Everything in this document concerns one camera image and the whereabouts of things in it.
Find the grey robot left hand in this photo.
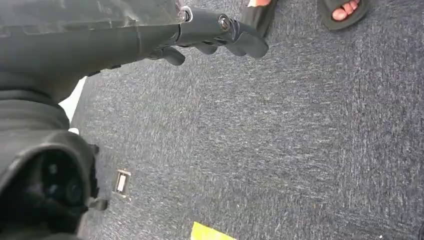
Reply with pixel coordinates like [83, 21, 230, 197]
[0, 0, 270, 240]

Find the white furniture panel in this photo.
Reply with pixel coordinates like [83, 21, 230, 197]
[58, 76, 88, 135]

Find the ribbed grey left arm sleeve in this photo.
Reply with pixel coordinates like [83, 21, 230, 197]
[0, 71, 71, 133]

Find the metal floor socket box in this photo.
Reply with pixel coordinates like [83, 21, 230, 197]
[112, 168, 132, 201]

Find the black office chair base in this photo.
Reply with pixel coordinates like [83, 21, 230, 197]
[86, 143, 109, 212]

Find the black sandal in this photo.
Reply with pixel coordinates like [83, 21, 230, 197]
[317, 0, 371, 32]
[240, 0, 279, 38]

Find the person's foot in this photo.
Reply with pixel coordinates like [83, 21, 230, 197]
[332, 0, 361, 22]
[247, 0, 273, 8]

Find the yellow floor tape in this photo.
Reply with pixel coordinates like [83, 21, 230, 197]
[190, 221, 238, 240]

